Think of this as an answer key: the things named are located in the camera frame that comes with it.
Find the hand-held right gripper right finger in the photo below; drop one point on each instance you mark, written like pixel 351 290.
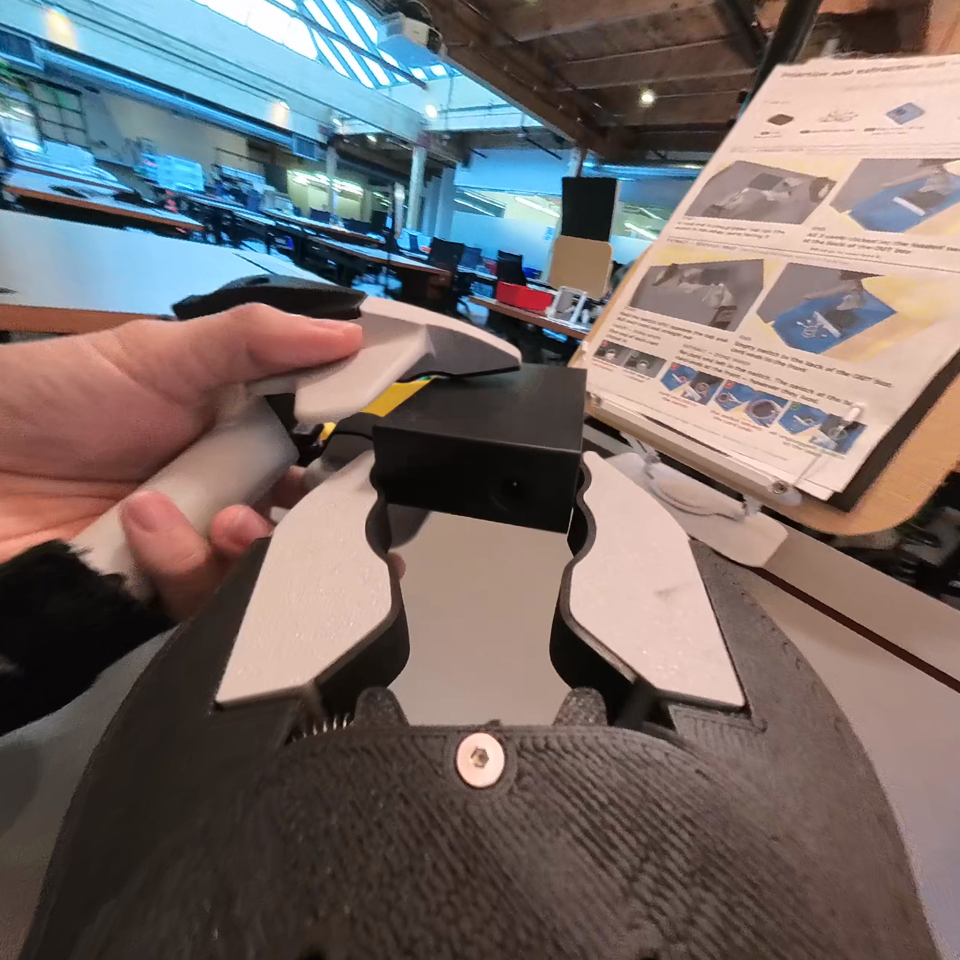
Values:
pixel 645 592

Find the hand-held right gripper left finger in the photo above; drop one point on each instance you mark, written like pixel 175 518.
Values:
pixel 307 585

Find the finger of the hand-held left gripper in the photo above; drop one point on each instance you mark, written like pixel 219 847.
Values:
pixel 442 334
pixel 352 386

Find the black network switch box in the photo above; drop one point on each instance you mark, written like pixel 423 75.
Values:
pixel 465 457

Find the person's left hand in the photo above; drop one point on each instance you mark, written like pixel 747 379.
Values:
pixel 112 405

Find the yellow plastic bin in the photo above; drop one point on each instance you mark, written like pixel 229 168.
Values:
pixel 397 397

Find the black office chair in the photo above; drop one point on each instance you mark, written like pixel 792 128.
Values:
pixel 510 266
pixel 448 262

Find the red plastic bin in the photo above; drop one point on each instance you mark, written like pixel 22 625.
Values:
pixel 525 295

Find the instruction sheet on stand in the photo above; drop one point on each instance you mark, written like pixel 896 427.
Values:
pixel 742 540

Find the small white stand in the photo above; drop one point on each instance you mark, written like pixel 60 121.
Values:
pixel 568 304

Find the beige rounded board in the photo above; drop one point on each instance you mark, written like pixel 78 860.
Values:
pixel 581 264

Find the black upright panel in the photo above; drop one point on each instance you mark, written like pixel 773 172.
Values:
pixel 589 208

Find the ceiling projector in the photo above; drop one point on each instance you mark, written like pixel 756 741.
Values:
pixel 412 34

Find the printed instruction sheet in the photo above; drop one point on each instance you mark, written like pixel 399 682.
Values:
pixel 787 262

